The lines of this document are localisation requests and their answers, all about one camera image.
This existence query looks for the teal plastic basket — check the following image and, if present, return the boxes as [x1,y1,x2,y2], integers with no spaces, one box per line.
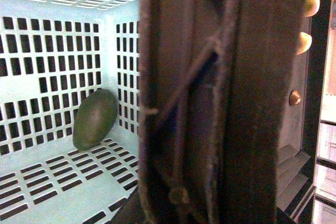
[1,0,139,223]

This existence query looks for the brass round bolt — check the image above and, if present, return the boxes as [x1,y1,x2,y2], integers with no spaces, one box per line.
[289,90,302,106]

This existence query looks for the yellow-green fruit lower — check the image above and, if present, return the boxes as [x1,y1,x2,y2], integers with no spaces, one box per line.
[295,32,312,55]

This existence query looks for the yellow-green fruit upper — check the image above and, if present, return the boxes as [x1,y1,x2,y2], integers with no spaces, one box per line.
[304,0,320,17]

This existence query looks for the yellow-green fruit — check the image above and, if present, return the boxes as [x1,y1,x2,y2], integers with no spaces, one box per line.
[295,32,312,55]
[304,0,320,17]

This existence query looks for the dark green avocado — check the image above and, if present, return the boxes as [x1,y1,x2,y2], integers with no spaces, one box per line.
[73,89,118,152]

